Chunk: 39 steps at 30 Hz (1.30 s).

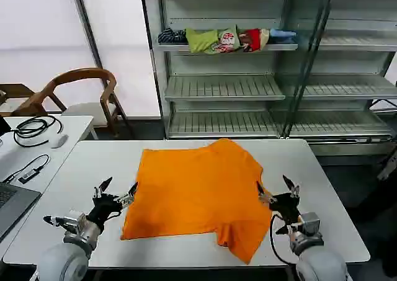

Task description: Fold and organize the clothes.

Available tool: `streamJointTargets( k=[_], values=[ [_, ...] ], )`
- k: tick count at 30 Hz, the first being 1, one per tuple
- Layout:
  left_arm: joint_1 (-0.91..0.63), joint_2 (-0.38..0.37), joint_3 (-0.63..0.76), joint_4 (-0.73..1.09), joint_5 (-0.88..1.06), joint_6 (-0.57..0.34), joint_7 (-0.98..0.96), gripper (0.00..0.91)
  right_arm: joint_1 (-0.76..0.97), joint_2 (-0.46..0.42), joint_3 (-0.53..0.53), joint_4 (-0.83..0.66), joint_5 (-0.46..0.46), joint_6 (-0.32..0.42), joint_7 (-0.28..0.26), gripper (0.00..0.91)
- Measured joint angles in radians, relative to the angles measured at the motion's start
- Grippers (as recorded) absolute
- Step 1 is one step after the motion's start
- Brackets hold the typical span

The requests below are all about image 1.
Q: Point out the grey shelf rack with clothes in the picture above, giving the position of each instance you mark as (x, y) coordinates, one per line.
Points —
(223, 85)

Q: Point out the orange t-shirt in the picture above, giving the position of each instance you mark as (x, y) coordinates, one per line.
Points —
(198, 194)

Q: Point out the dark grey laptop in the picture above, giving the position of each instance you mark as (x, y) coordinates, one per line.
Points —
(14, 203)

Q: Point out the grey computer mouse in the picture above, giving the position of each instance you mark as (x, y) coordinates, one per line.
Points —
(59, 141)

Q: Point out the wooden chair with curved back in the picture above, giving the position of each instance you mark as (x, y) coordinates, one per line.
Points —
(80, 107)

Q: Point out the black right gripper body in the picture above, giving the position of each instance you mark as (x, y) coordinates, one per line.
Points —
(287, 208)

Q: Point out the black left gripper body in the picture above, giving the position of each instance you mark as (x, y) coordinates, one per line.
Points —
(104, 206)

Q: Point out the empty grey shelf rack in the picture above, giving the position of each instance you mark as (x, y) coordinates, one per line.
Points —
(347, 88)

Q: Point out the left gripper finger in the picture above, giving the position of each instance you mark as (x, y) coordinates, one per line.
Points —
(104, 186)
(127, 196)

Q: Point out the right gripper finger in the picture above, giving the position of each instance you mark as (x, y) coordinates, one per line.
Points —
(293, 188)
(265, 195)

